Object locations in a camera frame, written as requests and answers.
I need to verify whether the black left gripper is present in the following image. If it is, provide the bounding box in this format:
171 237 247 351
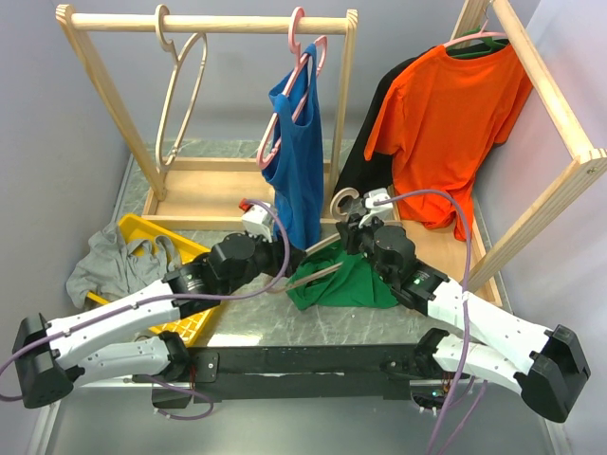
222 227 306 296

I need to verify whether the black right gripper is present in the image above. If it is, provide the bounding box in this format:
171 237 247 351
337 211 395 284

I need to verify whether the beige wooden hanger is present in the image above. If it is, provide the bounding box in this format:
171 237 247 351
154 4 209 173
265 187 402 295

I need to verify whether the green tank top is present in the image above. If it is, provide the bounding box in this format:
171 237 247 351
286 241 398 311

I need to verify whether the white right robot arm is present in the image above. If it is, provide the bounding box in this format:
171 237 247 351
337 214 591 423

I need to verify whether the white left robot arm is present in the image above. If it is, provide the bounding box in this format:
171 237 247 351
10 233 305 409

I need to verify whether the blue tank top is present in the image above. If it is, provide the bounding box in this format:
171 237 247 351
262 44 324 249

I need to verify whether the black t-shirt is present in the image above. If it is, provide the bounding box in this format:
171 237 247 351
335 45 445 193

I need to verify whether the wooden clothes rack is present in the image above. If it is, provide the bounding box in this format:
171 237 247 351
397 0 607 308
55 4 360 232

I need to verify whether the yellow plastic basket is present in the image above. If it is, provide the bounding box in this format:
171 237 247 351
84 212 227 346

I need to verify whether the grey crumpled garment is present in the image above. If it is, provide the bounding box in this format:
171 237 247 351
65 223 182 309

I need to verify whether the orange t-shirt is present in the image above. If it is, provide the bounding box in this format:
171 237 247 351
382 45 532 241

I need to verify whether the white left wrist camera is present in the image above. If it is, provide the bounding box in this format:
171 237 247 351
239 199 275 242

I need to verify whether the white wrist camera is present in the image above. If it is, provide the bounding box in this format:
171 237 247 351
239 199 275 242
355 188 393 228

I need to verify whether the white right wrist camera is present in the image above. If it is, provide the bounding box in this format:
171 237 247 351
355 188 393 228

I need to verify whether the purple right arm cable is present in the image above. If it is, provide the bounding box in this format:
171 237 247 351
372 189 489 455

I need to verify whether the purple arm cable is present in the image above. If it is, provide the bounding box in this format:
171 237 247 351
0 198 291 422
372 189 489 455

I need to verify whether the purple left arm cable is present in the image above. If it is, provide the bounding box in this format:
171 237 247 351
0 198 291 422

